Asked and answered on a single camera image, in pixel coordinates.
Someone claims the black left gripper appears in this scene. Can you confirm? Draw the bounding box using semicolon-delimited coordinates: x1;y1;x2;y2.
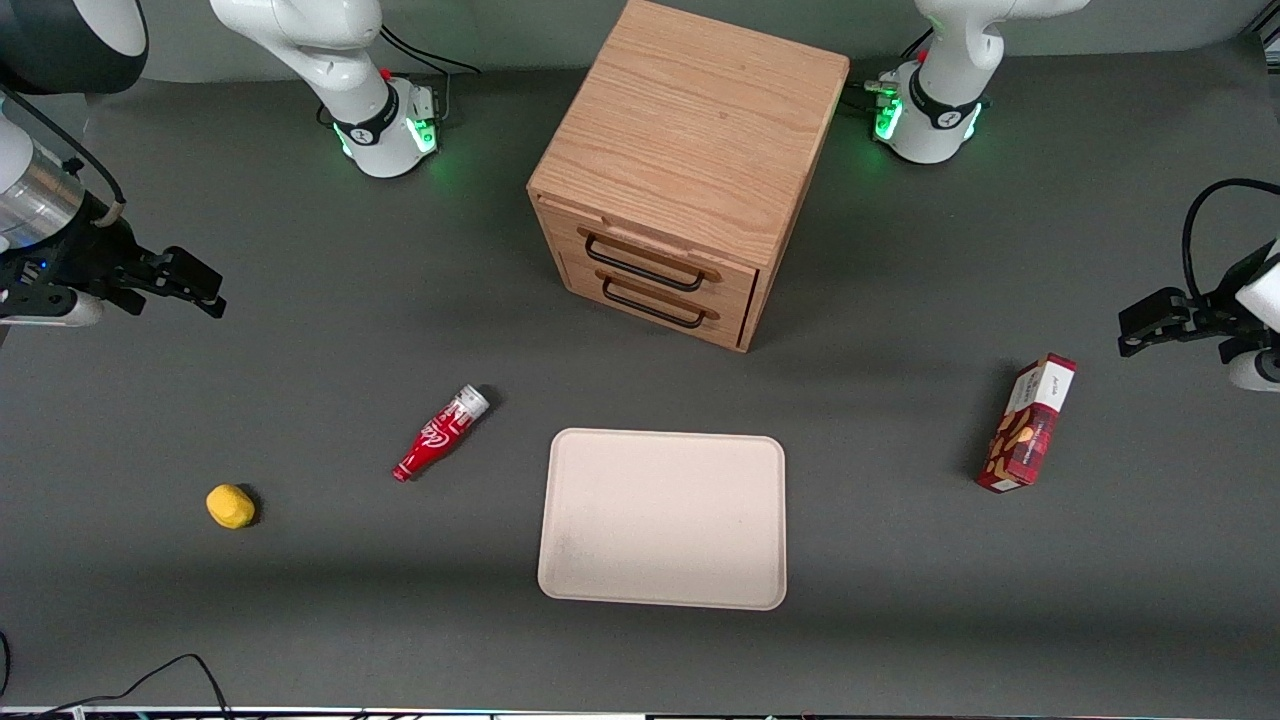
1118;240;1267;359

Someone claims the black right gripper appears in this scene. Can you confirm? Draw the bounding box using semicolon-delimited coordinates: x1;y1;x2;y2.
0;213;228;320

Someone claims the wooden drawer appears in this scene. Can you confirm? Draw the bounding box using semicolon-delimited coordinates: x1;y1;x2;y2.
562;255;757;351
545;205;761;311

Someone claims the black metal drawer handle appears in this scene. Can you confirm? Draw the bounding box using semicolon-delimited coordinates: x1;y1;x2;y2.
600;275;708;331
583;233;707;294

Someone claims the wooden drawer at cabinet base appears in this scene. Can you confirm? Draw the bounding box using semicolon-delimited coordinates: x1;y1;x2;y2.
562;255;757;351

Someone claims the wooden drawer cabinet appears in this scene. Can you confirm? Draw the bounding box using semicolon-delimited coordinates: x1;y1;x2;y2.
527;0;851;353

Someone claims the red snack box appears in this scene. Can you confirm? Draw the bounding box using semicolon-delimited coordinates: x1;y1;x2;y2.
976;353;1078;493

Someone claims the yellow lemon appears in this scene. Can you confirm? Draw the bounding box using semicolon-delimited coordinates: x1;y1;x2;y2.
206;484;257;530

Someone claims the red cola bottle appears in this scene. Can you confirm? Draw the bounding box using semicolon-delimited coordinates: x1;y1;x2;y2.
392;385;492;484

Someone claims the beige plastic tray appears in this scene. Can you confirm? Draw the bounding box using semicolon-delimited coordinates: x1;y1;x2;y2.
537;428;788;611

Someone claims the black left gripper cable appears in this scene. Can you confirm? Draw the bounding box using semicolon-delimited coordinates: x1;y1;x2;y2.
1182;178;1280;301

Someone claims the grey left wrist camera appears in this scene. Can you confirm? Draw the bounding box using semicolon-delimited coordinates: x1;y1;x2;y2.
1228;343;1280;393

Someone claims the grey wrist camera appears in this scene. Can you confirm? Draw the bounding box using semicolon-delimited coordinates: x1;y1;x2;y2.
0;286;105;330
1228;343;1280;393

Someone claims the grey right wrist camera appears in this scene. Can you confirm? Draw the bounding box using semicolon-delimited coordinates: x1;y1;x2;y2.
0;286;105;330

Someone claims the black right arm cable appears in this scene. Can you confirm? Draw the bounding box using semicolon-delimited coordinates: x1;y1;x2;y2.
0;86;127;227

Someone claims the black right base cable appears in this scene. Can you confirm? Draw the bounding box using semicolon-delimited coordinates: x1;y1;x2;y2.
378;25;483;123

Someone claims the black base cable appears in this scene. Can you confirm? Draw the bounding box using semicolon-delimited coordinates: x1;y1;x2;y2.
378;25;483;123
845;28;937;111

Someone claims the black left base cable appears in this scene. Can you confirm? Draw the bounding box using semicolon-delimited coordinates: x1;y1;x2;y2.
845;28;937;111

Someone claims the black loose cable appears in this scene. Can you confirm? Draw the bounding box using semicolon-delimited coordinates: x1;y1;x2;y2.
28;654;234;720

